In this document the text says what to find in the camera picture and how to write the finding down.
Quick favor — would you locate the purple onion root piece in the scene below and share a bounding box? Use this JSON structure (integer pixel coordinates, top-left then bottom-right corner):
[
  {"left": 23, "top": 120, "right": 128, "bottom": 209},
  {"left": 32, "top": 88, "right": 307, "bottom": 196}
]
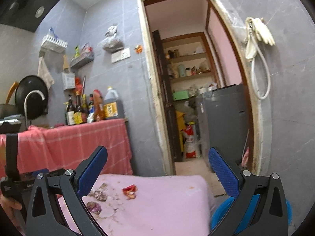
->
[{"left": 86, "top": 201, "right": 102, "bottom": 215}]

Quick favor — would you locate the red wrapper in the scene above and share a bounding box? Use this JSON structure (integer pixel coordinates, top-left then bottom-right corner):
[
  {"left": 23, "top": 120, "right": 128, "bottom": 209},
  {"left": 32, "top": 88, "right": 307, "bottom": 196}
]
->
[{"left": 122, "top": 184, "right": 138, "bottom": 199}]

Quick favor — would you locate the left human hand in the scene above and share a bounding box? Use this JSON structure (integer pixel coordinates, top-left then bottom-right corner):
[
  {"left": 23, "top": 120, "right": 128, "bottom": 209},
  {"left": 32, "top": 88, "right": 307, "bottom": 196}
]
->
[{"left": 1, "top": 195, "right": 22, "bottom": 228}]

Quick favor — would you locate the blue plastic bucket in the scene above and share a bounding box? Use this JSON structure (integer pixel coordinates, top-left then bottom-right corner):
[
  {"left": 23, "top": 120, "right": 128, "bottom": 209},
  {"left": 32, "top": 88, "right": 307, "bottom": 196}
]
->
[{"left": 210, "top": 195, "right": 292, "bottom": 234}]

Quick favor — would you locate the red plaid cloth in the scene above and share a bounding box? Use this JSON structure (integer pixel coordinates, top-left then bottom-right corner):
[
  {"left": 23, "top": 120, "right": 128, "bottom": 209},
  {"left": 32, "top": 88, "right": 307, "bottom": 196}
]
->
[{"left": 0, "top": 118, "right": 133, "bottom": 178}]

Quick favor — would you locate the pink table cloth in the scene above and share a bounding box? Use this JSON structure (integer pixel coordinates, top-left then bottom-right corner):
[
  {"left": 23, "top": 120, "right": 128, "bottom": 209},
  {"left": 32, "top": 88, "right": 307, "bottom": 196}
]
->
[{"left": 57, "top": 173, "right": 217, "bottom": 236}]

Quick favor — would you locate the red white sack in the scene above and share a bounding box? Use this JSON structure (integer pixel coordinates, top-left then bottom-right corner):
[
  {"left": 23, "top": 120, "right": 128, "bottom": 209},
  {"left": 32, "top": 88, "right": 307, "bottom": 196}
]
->
[{"left": 182, "top": 124, "right": 201, "bottom": 159}]

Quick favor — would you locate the dark soy sauce bottle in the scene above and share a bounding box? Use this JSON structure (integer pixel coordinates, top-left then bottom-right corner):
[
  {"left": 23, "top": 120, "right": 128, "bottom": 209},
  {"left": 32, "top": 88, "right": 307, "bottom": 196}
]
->
[{"left": 66, "top": 95, "right": 75, "bottom": 126}]

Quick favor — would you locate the grey refrigerator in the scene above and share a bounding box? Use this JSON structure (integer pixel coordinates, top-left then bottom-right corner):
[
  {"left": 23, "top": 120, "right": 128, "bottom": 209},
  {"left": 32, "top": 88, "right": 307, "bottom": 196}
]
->
[{"left": 195, "top": 84, "right": 249, "bottom": 168}]

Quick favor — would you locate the large cooking oil jug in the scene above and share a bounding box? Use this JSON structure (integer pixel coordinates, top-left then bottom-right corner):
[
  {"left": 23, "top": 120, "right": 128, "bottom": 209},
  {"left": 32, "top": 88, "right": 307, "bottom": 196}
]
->
[{"left": 103, "top": 86, "right": 125, "bottom": 120}]

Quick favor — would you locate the black wok pan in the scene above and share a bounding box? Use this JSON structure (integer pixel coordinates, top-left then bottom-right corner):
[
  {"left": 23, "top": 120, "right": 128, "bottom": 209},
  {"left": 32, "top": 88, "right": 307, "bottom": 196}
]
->
[{"left": 14, "top": 75, "right": 49, "bottom": 120}]

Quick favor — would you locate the chrome curved faucet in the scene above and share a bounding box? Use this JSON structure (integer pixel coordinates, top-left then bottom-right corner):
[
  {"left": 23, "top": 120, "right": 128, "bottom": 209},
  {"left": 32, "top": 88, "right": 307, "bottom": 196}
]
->
[{"left": 23, "top": 89, "right": 46, "bottom": 130}]

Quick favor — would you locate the green storage box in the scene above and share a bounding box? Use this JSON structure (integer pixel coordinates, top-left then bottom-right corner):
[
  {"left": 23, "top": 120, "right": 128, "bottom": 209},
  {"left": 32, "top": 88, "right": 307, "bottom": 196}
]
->
[{"left": 172, "top": 90, "right": 190, "bottom": 101}]

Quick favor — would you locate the metal box grater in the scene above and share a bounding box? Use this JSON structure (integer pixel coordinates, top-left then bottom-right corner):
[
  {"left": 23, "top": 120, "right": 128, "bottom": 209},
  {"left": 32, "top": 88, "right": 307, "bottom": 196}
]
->
[{"left": 61, "top": 73, "right": 75, "bottom": 91}]

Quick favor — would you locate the hanging beige towel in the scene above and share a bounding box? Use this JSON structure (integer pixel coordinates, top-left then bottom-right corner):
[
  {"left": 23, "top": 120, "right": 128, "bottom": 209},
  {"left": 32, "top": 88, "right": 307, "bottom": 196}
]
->
[{"left": 37, "top": 57, "right": 55, "bottom": 90}]

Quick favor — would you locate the hanging plastic bag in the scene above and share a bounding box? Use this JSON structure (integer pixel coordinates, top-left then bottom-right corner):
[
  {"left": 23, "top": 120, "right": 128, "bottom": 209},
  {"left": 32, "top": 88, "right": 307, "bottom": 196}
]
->
[{"left": 101, "top": 25, "right": 124, "bottom": 53}]

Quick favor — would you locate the black range hood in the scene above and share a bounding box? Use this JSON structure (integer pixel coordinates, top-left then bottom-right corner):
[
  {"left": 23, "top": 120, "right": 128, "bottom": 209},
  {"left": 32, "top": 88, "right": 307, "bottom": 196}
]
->
[{"left": 1, "top": 0, "right": 60, "bottom": 32}]

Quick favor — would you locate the white hose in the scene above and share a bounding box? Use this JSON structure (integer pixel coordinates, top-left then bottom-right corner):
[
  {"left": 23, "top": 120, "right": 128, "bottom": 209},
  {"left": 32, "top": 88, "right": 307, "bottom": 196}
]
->
[{"left": 250, "top": 39, "right": 272, "bottom": 101}]

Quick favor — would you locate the grey wall spice rack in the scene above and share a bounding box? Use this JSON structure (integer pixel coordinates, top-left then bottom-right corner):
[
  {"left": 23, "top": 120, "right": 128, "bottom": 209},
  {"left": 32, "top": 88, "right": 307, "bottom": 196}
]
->
[{"left": 70, "top": 52, "right": 95, "bottom": 69}]

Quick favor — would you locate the white wall socket plate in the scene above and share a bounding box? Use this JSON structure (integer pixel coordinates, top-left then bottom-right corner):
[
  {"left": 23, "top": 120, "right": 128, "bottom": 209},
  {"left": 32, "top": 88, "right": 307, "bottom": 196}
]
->
[{"left": 111, "top": 47, "right": 131, "bottom": 63}]

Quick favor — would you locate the white wall rack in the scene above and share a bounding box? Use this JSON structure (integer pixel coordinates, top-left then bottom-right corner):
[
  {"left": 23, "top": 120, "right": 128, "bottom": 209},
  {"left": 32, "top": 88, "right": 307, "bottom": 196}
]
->
[{"left": 41, "top": 34, "right": 68, "bottom": 53}]

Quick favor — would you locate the orange wall hook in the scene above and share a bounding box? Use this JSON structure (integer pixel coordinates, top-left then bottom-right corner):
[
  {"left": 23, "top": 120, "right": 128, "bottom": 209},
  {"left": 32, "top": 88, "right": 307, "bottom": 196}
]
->
[{"left": 134, "top": 44, "right": 143, "bottom": 54}]

